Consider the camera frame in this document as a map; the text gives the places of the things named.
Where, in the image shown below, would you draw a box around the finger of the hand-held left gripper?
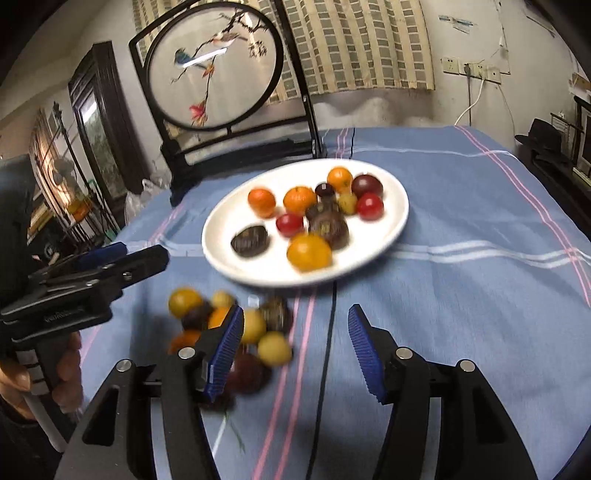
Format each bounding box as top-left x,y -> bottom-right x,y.
37,241 -> 130,278
41,244 -> 170,302

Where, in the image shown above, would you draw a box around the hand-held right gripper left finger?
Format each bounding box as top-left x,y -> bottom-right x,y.
54,304 -> 245,480

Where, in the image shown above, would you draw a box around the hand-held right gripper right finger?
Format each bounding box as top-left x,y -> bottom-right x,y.
347,303 -> 539,480

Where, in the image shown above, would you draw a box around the large mandarin orange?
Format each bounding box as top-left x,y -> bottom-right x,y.
168,330 -> 202,354

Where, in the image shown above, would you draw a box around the small dark cherry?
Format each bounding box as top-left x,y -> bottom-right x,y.
181,300 -> 214,330

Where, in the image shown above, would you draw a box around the greenish yellow citrus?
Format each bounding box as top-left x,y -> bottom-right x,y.
168,287 -> 204,319

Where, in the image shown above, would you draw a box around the wrinkled dark passion fruit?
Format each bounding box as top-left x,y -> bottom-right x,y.
260,295 -> 294,333
305,202 -> 342,220
230,224 -> 269,257

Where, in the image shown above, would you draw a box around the white oval plate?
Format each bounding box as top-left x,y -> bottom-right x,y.
202,159 -> 410,288

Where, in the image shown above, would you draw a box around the large wrinkled passion fruit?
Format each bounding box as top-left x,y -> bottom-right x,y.
308,213 -> 350,251

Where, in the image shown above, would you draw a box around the red cherry tomato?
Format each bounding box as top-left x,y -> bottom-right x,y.
356,192 -> 385,221
276,213 -> 304,237

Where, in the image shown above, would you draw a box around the smooth round orange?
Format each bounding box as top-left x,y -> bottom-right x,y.
283,186 -> 318,217

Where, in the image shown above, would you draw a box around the large dark red plum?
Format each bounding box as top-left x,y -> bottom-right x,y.
351,173 -> 384,198

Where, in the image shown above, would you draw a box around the small orange citrus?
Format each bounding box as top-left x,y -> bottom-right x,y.
327,167 -> 354,193

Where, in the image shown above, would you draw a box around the person's left forearm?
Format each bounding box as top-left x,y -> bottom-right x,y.
0,401 -> 70,480

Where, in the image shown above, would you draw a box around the person's left hand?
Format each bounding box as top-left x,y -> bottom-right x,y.
0,331 -> 85,420

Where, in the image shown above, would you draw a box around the clear plastic bags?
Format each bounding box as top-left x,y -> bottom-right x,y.
124,178 -> 171,227

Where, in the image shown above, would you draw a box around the blue striped tablecloth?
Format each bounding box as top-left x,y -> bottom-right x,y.
78,124 -> 591,480

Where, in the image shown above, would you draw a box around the dark framed painting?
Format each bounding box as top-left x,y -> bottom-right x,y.
68,41 -> 151,197

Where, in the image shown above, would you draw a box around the round embroidered table screen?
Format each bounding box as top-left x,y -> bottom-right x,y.
128,0 -> 326,207

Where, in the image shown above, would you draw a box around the black hat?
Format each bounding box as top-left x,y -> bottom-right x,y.
515,119 -> 573,164

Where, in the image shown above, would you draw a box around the thick white cable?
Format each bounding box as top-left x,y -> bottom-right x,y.
23,392 -> 68,453

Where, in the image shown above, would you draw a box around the white power cable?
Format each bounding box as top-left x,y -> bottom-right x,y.
455,69 -> 486,126

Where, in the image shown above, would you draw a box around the white wall socket row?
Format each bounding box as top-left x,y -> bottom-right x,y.
442,56 -> 502,85

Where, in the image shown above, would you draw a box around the checked wall cloth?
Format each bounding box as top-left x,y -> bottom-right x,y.
133,0 -> 435,107

